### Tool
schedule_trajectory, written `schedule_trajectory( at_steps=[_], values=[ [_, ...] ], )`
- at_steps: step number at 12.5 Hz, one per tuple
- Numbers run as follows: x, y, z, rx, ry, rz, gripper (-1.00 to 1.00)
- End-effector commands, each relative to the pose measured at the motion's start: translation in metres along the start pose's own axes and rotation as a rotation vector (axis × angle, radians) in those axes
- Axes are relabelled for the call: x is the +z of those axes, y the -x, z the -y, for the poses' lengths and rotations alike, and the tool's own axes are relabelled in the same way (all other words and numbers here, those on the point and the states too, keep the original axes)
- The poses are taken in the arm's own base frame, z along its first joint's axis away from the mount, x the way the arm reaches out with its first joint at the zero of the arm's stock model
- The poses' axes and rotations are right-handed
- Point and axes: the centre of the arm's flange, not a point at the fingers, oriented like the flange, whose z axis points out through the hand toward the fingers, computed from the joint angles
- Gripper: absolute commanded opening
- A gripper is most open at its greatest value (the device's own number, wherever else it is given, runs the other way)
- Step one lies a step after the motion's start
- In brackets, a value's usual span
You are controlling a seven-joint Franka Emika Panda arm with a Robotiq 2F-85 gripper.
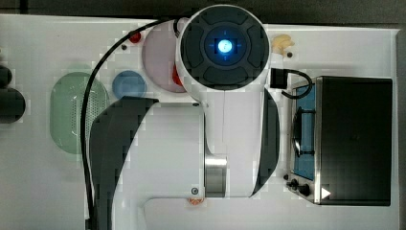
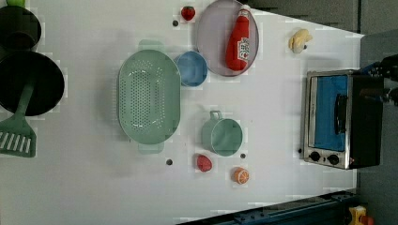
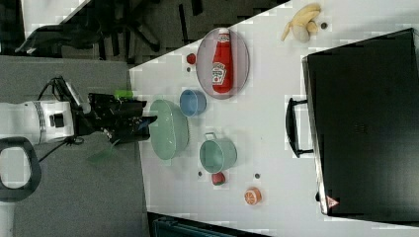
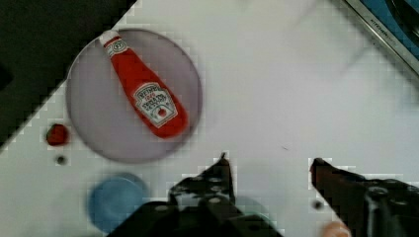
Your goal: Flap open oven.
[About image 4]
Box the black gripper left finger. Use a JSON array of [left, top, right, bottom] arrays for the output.
[[168, 152, 235, 210]]

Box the orange slice toy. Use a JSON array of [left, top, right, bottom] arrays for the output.
[[321, 221, 352, 237]]

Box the grey round plate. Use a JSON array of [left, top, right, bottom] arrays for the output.
[[66, 29, 203, 163]]

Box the black toaster oven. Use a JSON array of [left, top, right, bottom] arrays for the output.
[[340, 0, 419, 76]]

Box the small red toy fruit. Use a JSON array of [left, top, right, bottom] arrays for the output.
[[45, 123, 69, 146]]

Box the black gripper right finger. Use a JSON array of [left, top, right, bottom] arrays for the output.
[[310, 158, 419, 237]]

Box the red ketchup bottle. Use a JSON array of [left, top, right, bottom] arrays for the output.
[[99, 31, 189, 138]]

